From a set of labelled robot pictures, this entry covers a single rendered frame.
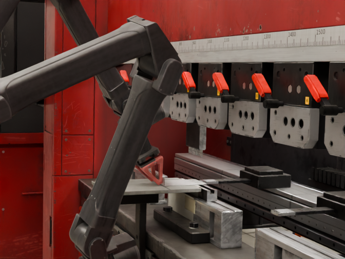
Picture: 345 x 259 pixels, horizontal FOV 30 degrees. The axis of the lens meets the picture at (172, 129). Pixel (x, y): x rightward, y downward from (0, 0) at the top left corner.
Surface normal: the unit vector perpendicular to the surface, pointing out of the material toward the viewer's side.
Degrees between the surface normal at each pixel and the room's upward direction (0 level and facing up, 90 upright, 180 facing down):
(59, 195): 90
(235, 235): 90
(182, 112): 90
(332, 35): 90
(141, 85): 75
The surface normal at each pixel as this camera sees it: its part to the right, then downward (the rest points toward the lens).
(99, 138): 0.36, 0.09
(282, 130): -0.93, 0.00
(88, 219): -0.74, -0.23
